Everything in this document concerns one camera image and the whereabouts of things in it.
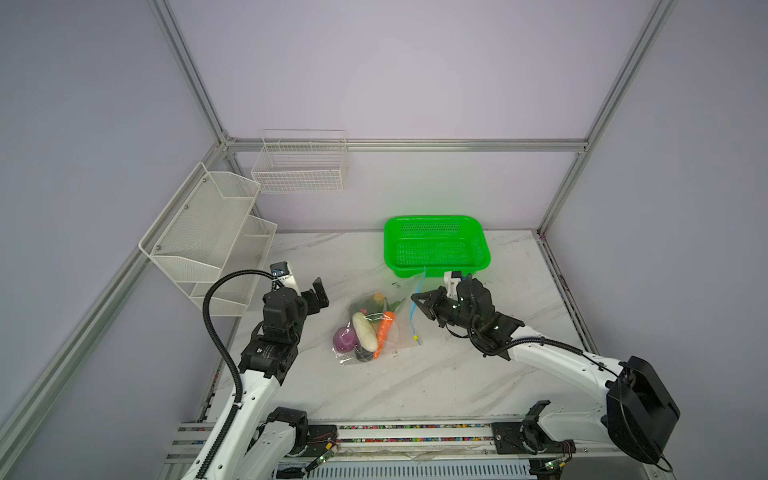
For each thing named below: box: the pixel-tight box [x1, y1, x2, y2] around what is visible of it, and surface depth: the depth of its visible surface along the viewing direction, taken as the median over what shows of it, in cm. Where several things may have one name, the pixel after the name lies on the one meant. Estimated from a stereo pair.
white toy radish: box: [352, 311, 379, 353], surface depth 85 cm
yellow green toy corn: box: [367, 292, 385, 313], surface depth 90 cm
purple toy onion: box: [333, 321, 359, 353], surface depth 85 cm
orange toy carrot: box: [374, 311, 396, 359], surface depth 88 cm
